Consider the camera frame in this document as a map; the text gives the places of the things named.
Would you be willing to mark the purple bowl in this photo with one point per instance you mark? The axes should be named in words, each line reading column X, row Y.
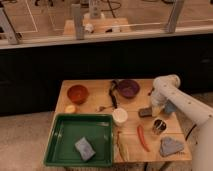
column 128, row 88

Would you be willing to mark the black spatula utensil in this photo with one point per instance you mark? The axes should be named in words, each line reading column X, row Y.
column 113, row 86

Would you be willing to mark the dark gray eraser block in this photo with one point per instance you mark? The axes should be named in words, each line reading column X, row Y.
column 145, row 112

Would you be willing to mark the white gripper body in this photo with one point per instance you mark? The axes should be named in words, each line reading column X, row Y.
column 157, row 101

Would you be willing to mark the shiny metal cup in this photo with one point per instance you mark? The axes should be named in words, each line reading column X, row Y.
column 159, row 126

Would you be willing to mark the blue gray sponge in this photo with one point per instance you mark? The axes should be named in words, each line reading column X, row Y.
column 85, row 149

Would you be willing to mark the orange brown bowl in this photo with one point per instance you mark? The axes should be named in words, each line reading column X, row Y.
column 78, row 94

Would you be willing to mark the gray folded cloth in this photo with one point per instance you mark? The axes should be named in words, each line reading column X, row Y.
column 170, row 146

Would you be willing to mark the white cup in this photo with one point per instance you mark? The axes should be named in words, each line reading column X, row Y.
column 120, row 116

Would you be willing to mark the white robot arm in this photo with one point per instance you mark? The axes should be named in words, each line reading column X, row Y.
column 166, row 88

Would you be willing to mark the green plastic tray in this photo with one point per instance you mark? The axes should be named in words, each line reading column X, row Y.
column 70, row 129

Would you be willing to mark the small yellow round object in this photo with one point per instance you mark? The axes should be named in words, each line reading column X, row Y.
column 71, row 109

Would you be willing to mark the yellow green corn cob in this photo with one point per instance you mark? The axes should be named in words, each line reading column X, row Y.
column 123, row 149

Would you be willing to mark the red chili pepper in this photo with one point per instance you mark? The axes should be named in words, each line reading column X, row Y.
column 142, row 138

